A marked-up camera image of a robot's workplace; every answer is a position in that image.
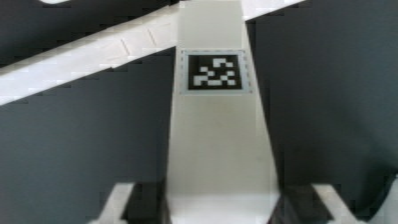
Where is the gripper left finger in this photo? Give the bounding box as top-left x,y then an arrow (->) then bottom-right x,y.
87,183 -> 158,224

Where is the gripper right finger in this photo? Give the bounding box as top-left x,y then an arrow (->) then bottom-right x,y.
282,184 -> 366,224

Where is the white front fence bar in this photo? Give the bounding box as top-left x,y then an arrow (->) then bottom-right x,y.
0,0 -> 305,106

